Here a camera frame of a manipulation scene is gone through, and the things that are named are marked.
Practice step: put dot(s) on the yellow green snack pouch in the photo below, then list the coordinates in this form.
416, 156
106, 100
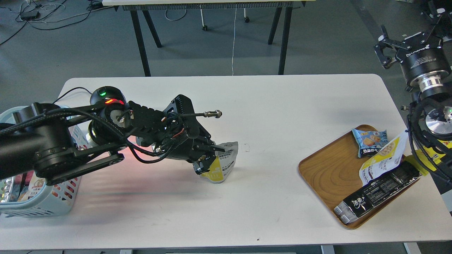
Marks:
223, 164

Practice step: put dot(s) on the snack packs inside basket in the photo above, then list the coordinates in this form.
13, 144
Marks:
21, 187

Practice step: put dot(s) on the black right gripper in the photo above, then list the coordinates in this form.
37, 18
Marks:
422, 59

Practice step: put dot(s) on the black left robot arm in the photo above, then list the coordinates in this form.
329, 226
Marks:
105, 128

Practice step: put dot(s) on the black barcode scanner red window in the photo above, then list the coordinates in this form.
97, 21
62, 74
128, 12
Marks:
107, 95

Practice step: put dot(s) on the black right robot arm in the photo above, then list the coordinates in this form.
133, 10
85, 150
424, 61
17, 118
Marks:
429, 124

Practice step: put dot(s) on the blue biscuit snack packet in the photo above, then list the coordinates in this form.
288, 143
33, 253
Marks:
369, 142

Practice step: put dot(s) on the long black snack package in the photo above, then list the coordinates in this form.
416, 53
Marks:
376, 192

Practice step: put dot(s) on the yellow white snack pouch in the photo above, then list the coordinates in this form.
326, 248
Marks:
388, 158

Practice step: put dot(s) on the yellow cartoon snack packet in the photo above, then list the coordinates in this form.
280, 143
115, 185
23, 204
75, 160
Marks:
422, 161

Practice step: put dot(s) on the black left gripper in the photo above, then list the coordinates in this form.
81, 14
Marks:
174, 133

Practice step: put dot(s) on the light blue plastic basket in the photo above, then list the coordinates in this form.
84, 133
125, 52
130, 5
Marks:
42, 201

